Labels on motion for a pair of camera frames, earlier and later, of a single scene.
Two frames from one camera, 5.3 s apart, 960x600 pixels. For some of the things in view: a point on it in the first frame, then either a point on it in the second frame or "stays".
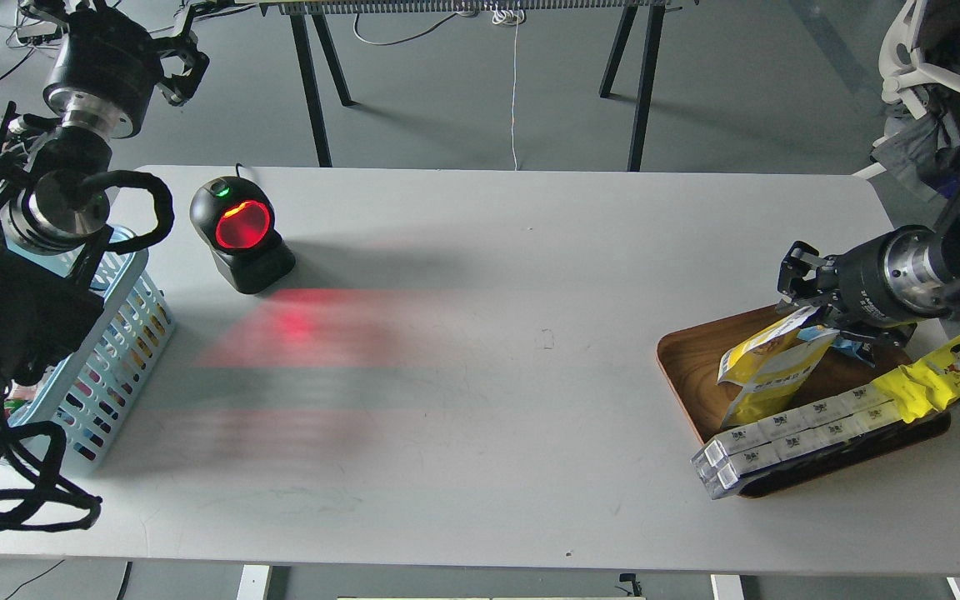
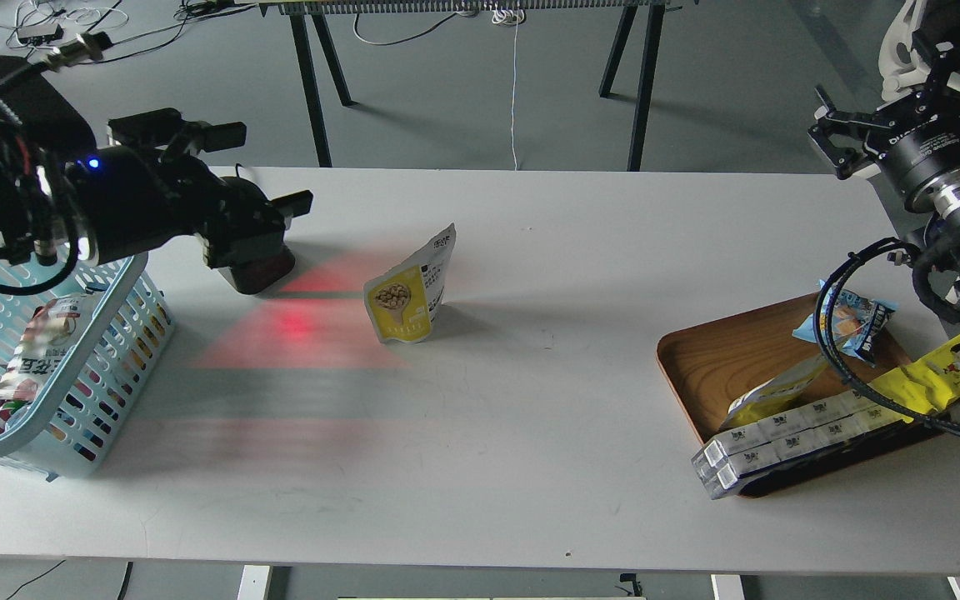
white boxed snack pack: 719,464 stays
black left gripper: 110,70 to 136,200
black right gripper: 894,277 to 936,160
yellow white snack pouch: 772,366 to 403,302
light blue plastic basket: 85,397 stays
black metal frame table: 327,19 stays
